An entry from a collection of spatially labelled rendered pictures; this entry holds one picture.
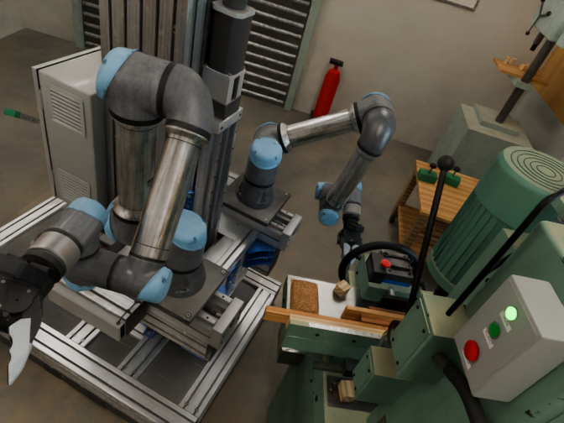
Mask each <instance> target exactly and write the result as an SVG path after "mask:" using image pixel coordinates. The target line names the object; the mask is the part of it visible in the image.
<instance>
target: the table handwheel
mask: <svg viewBox="0 0 564 423"><path fill-rule="evenodd" d="M376 249H390V250H394V251H398V252H400V253H403V254H407V255H408V257H411V258H413V260H414V261H413V262H411V263H410V267H413V269H412V274H413V277H415V271H416V266H417V263H418V259H419V258H418V256H417V255H416V253H415V252H414V251H413V250H412V249H410V248H408V247H407V246H405V245H403V244H401V243H396V242H390V241H376V242H371V243H365V244H362V245H360V246H358V247H356V248H354V249H353V250H351V251H350V252H348V253H347V254H346V255H345V256H344V257H343V259H342V261H341V263H340V264H339V267H338V277H339V279H340V281H342V280H345V281H346V269H347V266H348V265H349V263H350V262H351V261H352V260H353V259H354V258H356V259H358V260H359V261H360V259H361V258H362V256H361V255H360V254H362V253H366V252H368V251H372V250H376Z"/></svg>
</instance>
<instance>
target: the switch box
mask: <svg viewBox="0 0 564 423"><path fill-rule="evenodd" d="M510 306H515V307H516V308H517V309H518V312H519V315H518V318H517V320H516V321H509V320H508V319H507V320H508V322H509V325H510V327H511V330H510V331H509V332H507V331H506V329H505V326H504V323H503V321H502V319H501V317H500V314H499V313H500V312H501V311H504V314H505V312H506V310H507V308H508V307H510ZM493 321H496V322H498V323H499V324H500V326H501V328H502V332H501V336H500V338H499V339H496V340H495V339H493V338H491V337H490V339H491V341H492V344H493V347H491V348H490V349H489V347H488V343H487V341H486V338H485V336H484V334H483V329H484V328H485V327H486V328H487V330H488V327H489V325H490V323H492V322H493ZM454 338H455V342H456V344H457V349H458V351H459V355H460V358H461V360H462V366H463V368H464V371H465V374H466V376H467V381H468V384H469V387H470V390H471V393H472V395H473V396H474V397H479V398H484V399H489V400H499V401H504V402H510V401H511V400H513V399H514V398H515V397H517V396H518V395H519V394H521V393H522V392H524V391H525V390H526V389H528V388H529V387H530V386H531V385H532V384H534V383H535V382H537V381H538V380H539V379H541V378H542V377H544V376H545V375H546V374H548V373H549V372H550V371H551V370H553V369H554V368H556V367H557V366H558V365H560V364H561V363H563V362H564V307H563V305H562V303H561V302H560V300H559V298H558V297H557V295H556V292H555V291H554V290H553V288H552V286H551V284H550V283H549V282H547V281H544V280H539V279H532V278H527V277H523V276H518V275H514V274H512V275H510V276H509V277H508V278H507V279H506V280H505V282H503V283H502V285H501V286H500V287H499V288H498V289H497V290H496V291H495V292H494V293H493V294H492V295H491V297H490V298H489V299H488V300H487V301H486V302H485V303H484V304H483V305H482V306H481V308H480V309H479V310H478V311H477V312H476V313H475V314H474V315H473V316H472V317H471V318H470V320H469V321H468V322H467V323H466V324H465V325H464V326H463V327H462V328H461V329H460V330H459V332H458V333H457V334H456V335H455V336H454ZM468 340H474V341H475V342H476V343H477V345H478V349H479V355H478V358H477V359H476V360H475V361H474V362H471V361H469V362H470V365H471V368H470V369H469V370H467V365H466V362H465V359H464V356H463V354H462V351H463V350H464V346H465V343H466V342H467V341H468Z"/></svg>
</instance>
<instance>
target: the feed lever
mask: <svg viewBox="0 0 564 423"><path fill-rule="evenodd" d="M454 165H455V161H454V158H453V157H452V156H450V155H442V156H441V157H440V158H439V159H438V160H437V167H438V169H439V170H440V174H439V178H438V181H437V185H436V191H435V195H434V198H433V202H432V206H431V212H430V215H429V219H428V223H427V226H426V232H425V236H424V239H423V243H422V246H421V250H420V256H419V259H418V263H417V266H416V271H415V277H414V280H413V284H412V287H411V291H410V297H409V300H408V304H407V307H406V311H405V315H406V314H407V313H408V311H409V310H410V308H411V307H412V306H413V305H414V303H415V298H416V295H417V291H418V288H419V284H420V278H421V275H422V271H423V268H424V264H425V261H426V255H427V251H428V248H429V244H430V240H431V234H432V231H433V227H434V224H435V220H436V214H437V211H438V207H439V204H440V200H441V194H442V191H443V187H444V184H445V179H446V176H447V171H449V170H452V168H453V167H454ZM400 322H401V321H398V320H392V321H391V322H390V324H389V327H388V331H387V340H388V344H389V345H390V347H391V341H390V336H391V334H392V333H393V332H394V330H395V328H396V327H397V326H398V325H399V324H400Z"/></svg>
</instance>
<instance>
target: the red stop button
mask: <svg viewBox="0 0 564 423"><path fill-rule="evenodd" d="M463 351H464V355H465V358H466V359H467V360H468V361H471V362H474V361H475V360H476V359H477V358H478V355H479V349H478V345H477V343H476V342H475V341H474V340H468V341H467V342H466V343H465V346H464V350H463Z"/></svg>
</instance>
